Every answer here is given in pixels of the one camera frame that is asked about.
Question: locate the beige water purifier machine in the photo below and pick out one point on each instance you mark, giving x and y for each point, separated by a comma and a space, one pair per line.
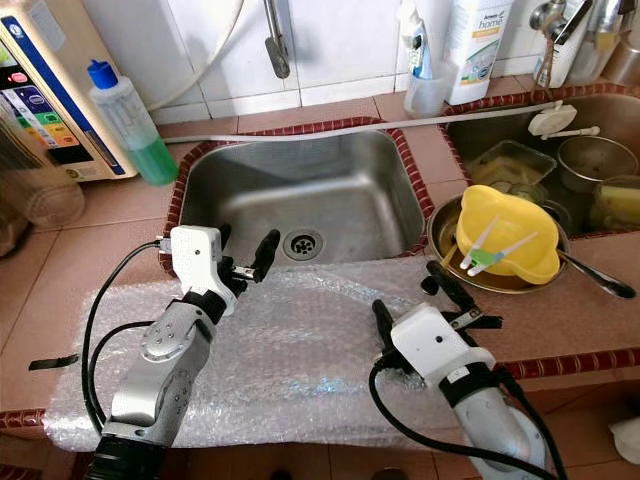
60, 60

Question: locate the round steel pot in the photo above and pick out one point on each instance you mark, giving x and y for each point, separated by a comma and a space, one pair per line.
595, 160

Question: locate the chrome sink faucet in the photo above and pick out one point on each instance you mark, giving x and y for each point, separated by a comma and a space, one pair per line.
548, 15

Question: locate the steel utensil cup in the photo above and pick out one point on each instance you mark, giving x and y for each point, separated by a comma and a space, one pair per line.
622, 60

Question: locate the clear bubble wrap sheet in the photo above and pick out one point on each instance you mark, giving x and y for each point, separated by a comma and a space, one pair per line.
300, 370

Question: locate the clear plastic cup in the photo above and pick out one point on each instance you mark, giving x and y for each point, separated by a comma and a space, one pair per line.
428, 95

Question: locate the steel sink basin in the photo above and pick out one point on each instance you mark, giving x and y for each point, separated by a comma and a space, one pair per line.
340, 190
490, 130

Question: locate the steel sink drain strainer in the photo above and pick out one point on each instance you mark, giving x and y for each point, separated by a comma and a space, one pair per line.
303, 245

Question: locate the yellow green sponge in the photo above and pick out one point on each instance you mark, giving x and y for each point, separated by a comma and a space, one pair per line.
622, 205

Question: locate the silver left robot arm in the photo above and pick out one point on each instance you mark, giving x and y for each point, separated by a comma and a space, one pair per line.
170, 370

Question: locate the white green training chopsticks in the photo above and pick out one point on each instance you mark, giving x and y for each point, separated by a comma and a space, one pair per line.
490, 258

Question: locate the white plastic object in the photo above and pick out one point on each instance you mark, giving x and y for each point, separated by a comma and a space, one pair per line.
628, 440

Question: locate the clear plastic jar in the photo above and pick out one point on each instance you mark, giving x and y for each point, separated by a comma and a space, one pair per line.
50, 195

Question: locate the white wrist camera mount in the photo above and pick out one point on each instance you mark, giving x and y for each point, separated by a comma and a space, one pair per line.
195, 258
430, 345

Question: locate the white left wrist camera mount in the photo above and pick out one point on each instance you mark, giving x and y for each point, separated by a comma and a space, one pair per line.
195, 258

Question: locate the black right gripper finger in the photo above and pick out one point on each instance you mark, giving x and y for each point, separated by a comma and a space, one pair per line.
454, 294
387, 328

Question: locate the grey wall tap spout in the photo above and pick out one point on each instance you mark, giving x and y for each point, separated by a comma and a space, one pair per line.
277, 50

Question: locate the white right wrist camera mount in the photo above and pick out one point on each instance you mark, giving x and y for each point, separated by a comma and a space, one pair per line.
430, 345

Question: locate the blue capped green liquid bottle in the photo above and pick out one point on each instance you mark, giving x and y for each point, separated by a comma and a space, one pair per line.
135, 130

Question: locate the clear glass food container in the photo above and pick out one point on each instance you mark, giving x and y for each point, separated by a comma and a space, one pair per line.
510, 165

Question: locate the white detergent bottle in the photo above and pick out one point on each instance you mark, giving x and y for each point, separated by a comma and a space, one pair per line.
478, 50

